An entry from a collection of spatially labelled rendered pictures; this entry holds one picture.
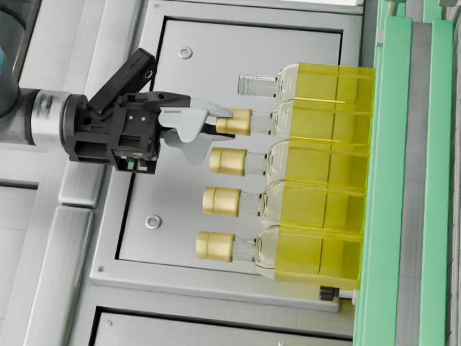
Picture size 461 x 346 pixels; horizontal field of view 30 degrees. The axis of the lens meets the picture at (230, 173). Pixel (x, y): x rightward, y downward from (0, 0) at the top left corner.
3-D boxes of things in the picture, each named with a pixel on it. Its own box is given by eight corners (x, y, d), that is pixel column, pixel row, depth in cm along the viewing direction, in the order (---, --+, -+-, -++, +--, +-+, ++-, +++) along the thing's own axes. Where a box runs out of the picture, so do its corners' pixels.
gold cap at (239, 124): (253, 117, 114) (220, 114, 114) (252, 104, 111) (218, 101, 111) (250, 141, 112) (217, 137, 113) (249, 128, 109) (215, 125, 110)
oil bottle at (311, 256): (429, 255, 106) (256, 237, 108) (437, 239, 100) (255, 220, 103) (428, 299, 103) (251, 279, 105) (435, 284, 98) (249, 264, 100)
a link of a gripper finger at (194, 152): (227, 176, 115) (158, 163, 114) (232, 137, 117) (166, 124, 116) (230, 167, 112) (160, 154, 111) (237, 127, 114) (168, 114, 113)
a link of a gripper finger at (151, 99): (197, 121, 110) (135, 122, 113) (199, 108, 111) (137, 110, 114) (185, 102, 106) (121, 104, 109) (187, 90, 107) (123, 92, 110)
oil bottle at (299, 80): (435, 94, 115) (277, 80, 118) (442, 71, 110) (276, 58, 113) (434, 130, 113) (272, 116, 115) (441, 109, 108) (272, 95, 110)
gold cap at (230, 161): (247, 156, 111) (214, 154, 112) (246, 143, 108) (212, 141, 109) (244, 181, 110) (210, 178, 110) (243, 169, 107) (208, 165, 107)
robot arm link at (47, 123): (53, 107, 119) (38, 75, 111) (86, 110, 118) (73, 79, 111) (42, 156, 115) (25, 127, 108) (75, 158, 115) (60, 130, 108)
